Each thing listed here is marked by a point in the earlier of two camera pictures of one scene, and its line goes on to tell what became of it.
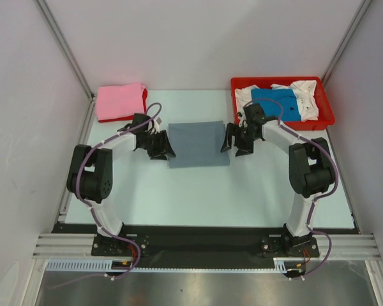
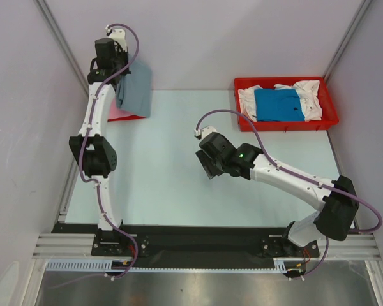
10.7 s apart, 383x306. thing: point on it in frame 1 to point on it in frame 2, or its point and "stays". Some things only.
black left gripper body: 154,145 to 121,60
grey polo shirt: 198,144 to 134,90
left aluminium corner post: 66,46 stays
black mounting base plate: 202,241 stays
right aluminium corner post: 360,13 stays
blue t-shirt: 271,109 stays
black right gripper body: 244,133 to 213,167
